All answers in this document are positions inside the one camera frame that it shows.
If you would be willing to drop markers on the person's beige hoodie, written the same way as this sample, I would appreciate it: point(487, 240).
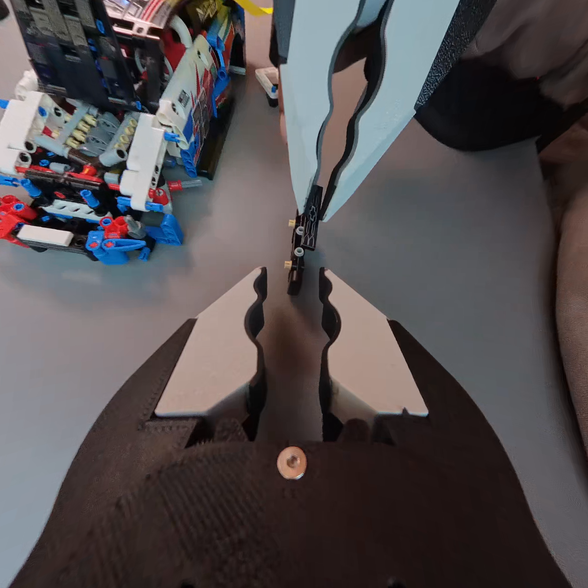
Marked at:
point(574, 275)

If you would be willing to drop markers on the toy brick race car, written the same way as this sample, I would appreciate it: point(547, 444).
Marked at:
point(115, 115)

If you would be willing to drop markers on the white curved brick piece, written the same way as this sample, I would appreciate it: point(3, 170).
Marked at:
point(266, 82)

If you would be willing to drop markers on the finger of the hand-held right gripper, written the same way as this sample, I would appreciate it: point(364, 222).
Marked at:
point(303, 92)
point(399, 92)

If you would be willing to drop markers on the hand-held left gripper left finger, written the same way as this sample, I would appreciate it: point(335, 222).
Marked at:
point(211, 363)

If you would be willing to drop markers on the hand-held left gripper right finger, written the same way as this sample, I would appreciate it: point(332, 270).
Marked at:
point(372, 363)

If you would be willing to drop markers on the black chair armrest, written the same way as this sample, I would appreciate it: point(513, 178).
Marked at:
point(482, 115)

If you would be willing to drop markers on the black brick assembly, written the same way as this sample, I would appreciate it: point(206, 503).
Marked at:
point(295, 275)

